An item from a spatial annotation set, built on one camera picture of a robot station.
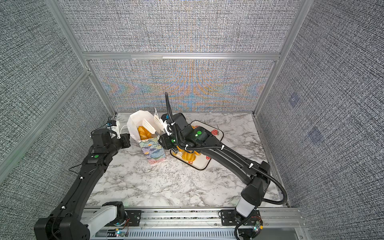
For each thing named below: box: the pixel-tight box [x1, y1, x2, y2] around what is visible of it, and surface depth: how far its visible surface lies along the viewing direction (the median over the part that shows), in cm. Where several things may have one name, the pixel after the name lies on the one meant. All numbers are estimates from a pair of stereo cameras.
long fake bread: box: [137, 126, 153, 140], surface depth 93 cm
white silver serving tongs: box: [142, 107, 166, 137], surface depth 71 cm
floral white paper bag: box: [126, 110, 166, 165], surface depth 85 cm
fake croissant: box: [182, 151, 196, 162], surface depth 94 cm
